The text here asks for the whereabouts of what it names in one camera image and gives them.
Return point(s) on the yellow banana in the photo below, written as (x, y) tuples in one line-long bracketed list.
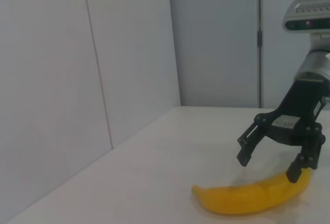
[(245, 198)]

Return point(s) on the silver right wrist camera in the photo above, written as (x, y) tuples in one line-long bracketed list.
[(306, 15)]

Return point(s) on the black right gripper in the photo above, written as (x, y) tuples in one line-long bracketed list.
[(299, 100)]

